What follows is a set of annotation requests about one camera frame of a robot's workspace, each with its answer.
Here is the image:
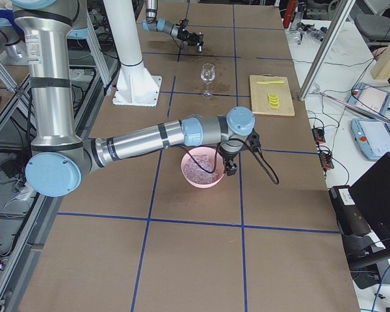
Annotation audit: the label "black laptop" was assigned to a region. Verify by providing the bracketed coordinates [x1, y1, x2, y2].
[349, 152, 390, 250]

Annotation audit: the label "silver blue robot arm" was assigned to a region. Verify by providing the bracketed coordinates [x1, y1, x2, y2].
[13, 1, 259, 197]
[142, 0, 204, 51]

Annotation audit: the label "yellow plastic knife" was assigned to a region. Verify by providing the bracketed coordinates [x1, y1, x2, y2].
[256, 80, 285, 85]

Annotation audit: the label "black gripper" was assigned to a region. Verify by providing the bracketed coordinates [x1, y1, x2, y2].
[177, 19, 204, 47]
[218, 142, 242, 176]

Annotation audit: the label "clear wine glass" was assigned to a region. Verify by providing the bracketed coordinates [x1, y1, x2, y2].
[200, 63, 215, 99]

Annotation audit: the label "clear ice cubes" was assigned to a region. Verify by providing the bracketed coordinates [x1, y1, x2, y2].
[183, 154, 219, 185]

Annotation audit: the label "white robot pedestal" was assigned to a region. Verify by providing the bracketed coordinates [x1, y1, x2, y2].
[103, 0, 162, 107]

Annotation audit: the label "pink bowl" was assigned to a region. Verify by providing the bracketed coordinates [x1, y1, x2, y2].
[181, 146, 224, 189]

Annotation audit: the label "blue teach pendant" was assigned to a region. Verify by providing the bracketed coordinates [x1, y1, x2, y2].
[350, 119, 390, 161]
[348, 83, 390, 114]

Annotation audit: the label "bamboo cutting board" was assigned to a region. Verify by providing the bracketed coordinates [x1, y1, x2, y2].
[249, 75, 295, 117]

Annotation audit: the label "aluminium frame post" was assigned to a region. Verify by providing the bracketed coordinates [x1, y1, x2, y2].
[298, 0, 356, 101]

